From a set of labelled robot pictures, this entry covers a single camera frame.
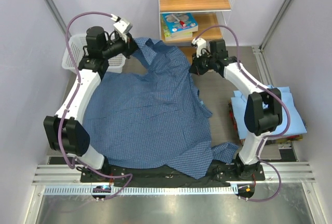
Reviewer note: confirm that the white wire wooden shelf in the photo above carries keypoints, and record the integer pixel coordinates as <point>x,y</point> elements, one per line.
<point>207,13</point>

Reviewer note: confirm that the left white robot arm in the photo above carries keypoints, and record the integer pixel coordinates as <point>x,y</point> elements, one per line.
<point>64,130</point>

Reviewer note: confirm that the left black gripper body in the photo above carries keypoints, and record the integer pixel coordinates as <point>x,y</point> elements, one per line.
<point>123,47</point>

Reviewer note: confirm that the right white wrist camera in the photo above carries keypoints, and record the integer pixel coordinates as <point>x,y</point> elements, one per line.
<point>200,45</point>

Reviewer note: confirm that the red white marker pen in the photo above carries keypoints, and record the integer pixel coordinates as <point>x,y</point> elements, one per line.
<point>182,23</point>

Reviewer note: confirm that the folded shirts pile underneath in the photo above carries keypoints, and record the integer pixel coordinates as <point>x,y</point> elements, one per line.
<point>279,141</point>

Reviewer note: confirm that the blue children's book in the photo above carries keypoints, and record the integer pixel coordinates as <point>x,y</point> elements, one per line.
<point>175,28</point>

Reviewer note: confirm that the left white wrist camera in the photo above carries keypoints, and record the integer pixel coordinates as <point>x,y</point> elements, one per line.
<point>122,25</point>

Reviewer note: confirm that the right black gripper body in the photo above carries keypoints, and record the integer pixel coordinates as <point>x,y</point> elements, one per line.
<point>203,63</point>

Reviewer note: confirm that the dark blue checkered shirt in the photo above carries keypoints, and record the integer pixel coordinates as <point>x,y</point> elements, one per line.
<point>155,119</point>

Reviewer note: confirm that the folded light blue shirt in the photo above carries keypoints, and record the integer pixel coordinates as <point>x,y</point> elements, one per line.
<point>296,127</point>

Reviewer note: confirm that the black mounting base plate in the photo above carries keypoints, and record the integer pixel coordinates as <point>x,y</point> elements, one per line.
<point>160,180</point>

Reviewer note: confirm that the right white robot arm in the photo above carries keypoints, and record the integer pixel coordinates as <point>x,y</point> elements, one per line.
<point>263,111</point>

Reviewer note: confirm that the green book underneath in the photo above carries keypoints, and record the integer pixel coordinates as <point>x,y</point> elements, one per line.
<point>167,34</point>

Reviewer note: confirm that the white plastic laundry basket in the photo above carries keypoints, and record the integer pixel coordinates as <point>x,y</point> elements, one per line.
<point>77,42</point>

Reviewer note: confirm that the aluminium rail frame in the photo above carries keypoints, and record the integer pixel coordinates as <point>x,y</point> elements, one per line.
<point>60,180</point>

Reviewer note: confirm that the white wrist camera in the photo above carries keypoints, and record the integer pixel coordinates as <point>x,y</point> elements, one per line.
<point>122,25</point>
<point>200,45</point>

